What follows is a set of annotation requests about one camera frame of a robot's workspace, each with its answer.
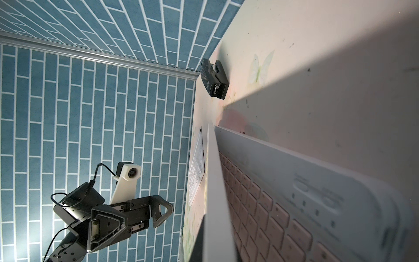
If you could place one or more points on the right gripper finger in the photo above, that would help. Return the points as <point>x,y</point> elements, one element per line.
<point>197,251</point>

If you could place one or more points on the yellow keyboard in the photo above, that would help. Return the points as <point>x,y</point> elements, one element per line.
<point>218,241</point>

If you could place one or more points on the black stapler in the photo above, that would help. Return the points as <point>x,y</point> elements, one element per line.
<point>214,78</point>

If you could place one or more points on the pink keyboard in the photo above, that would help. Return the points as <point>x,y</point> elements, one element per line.
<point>287,207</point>

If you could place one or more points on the white keyboard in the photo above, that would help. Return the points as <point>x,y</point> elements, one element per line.
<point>196,170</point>

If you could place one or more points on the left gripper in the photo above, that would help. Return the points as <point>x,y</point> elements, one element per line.
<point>93,226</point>

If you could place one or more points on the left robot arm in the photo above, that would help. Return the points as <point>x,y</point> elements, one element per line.
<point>62,252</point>

